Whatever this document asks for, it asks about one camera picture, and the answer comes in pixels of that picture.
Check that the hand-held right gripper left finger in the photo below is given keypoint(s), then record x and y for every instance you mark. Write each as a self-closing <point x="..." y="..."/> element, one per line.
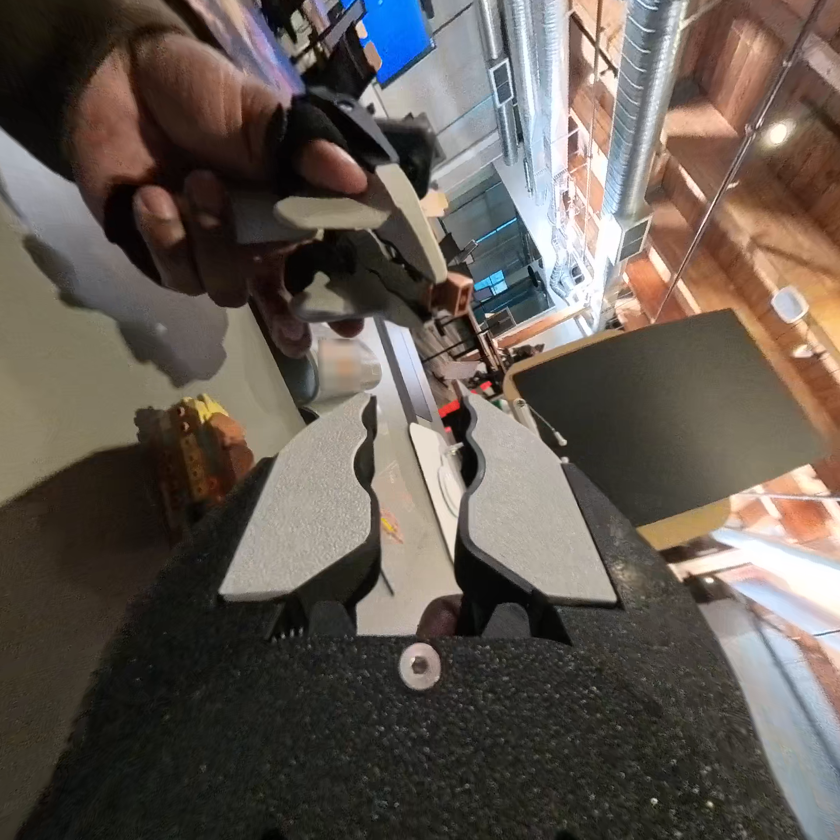
<point x="302" y="518"/>

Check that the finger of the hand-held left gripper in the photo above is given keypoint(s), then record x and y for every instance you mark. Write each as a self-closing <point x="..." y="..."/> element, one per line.
<point x="321" y="302"/>
<point x="410" y="210"/>

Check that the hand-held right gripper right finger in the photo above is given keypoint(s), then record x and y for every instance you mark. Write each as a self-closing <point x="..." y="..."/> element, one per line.
<point x="531" y="518"/>

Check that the small brown brick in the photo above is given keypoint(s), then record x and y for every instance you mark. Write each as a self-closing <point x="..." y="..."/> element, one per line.
<point x="453" y="296"/>

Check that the brown toy brick model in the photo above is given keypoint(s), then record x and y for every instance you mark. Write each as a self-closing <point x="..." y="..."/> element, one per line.
<point x="190" y="453"/>

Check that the person's left forearm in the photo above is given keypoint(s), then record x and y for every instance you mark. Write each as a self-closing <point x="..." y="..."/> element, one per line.
<point x="52" y="65"/>

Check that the grey desk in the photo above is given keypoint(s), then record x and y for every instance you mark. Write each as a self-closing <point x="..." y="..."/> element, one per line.
<point x="65" y="394"/>

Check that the person's left hand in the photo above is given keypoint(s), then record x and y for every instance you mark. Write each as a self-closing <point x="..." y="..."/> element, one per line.
<point x="197" y="98"/>

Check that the small yellow brick piece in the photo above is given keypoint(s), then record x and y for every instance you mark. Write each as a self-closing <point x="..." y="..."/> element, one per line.
<point x="392" y="525"/>

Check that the white cup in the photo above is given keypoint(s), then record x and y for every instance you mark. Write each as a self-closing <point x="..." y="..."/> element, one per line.
<point x="373" y="387"/>

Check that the blue television screen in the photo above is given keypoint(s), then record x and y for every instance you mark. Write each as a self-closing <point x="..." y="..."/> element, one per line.
<point x="400" y="33"/>

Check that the white board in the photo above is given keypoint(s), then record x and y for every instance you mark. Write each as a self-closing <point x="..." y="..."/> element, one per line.
<point x="433" y="472"/>

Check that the ceiling lamp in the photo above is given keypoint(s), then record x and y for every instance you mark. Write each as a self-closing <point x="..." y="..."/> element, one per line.
<point x="778" y="131"/>

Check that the silver ceiling duct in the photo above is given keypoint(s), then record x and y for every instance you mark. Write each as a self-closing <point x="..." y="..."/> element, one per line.
<point x="643" y="98"/>

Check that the white wall device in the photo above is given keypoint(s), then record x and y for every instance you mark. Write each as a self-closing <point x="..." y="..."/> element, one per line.
<point x="789" y="305"/>

